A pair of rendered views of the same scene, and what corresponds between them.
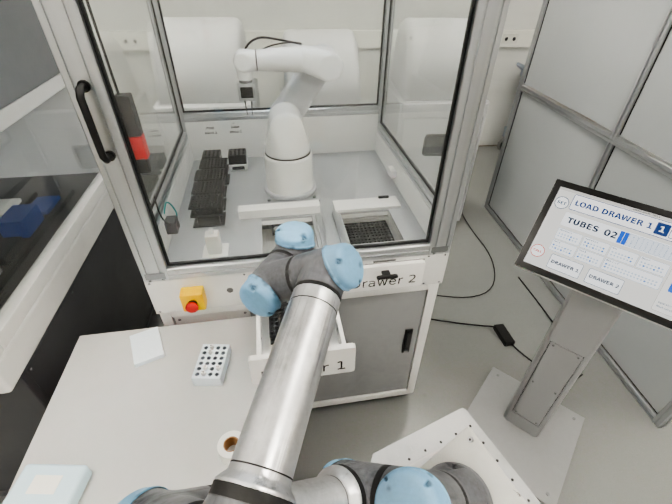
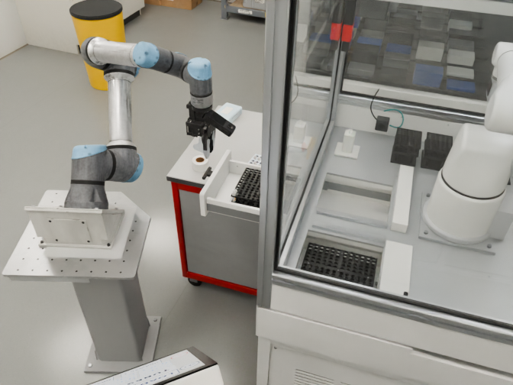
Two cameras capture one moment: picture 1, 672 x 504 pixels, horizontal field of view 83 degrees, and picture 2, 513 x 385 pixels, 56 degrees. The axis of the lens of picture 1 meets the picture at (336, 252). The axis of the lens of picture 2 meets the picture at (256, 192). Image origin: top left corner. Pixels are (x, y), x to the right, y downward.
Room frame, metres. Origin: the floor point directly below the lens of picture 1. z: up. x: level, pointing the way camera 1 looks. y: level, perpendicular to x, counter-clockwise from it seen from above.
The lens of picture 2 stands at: (1.42, -1.13, 2.04)
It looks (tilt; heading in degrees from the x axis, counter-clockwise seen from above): 40 degrees down; 116
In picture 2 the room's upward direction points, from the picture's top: 1 degrees clockwise
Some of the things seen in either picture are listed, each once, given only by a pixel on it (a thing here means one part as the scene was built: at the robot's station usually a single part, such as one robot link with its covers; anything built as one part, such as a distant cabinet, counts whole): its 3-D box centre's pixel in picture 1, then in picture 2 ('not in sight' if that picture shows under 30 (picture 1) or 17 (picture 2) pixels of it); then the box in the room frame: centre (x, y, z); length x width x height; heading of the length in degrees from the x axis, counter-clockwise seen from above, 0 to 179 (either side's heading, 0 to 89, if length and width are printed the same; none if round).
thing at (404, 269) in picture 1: (383, 276); not in sight; (1.02, -0.17, 0.87); 0.29 x 0.02 x 0.11; 100
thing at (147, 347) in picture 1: (147, 346); not in sight; (0.78, 0.60, 0.77); 0.13 x 0.09 x 0.02; 29
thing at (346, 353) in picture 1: (303, 363); (216, 181); (0.65, 0.09, 0.87); 0.29 x 0.02 x 0.11; 100
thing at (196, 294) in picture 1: (193, 299); not in sight; (0.89, 0.46, 0.88); 0.07 x 0.05 x 0.07; 100
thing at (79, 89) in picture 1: (94, 126); not in sight; (0.87, 0.56, 1.45); 0.05 x 0.03 x 0.19; 10
